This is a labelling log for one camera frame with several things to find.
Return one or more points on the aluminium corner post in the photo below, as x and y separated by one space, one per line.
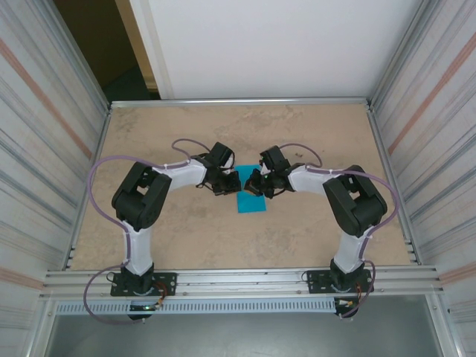
76 52
401 52

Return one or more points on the blue cloth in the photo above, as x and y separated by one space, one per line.
253 204

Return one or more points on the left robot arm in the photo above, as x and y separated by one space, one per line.
141 197

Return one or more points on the wide aluminium mounting rail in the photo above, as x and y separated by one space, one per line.
238 284

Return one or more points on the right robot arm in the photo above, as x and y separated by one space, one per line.
353 201

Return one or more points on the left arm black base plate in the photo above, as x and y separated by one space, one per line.
167 284

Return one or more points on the aluminium frame rail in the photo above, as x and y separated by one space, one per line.
238 102
374 126
104 126

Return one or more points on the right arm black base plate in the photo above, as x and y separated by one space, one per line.
316 280

